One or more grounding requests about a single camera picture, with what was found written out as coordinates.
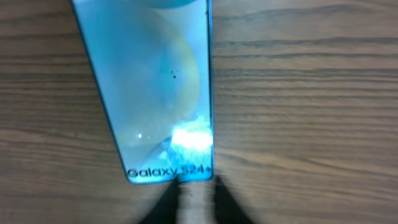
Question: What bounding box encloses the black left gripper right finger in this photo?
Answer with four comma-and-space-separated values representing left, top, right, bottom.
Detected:
213, 175, 254, 224

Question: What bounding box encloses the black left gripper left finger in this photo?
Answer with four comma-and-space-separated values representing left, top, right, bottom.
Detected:
139, 179, 180, 224

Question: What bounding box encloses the blue Galaxy smartphone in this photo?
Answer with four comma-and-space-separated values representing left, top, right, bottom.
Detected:
72, 0, 214, 184

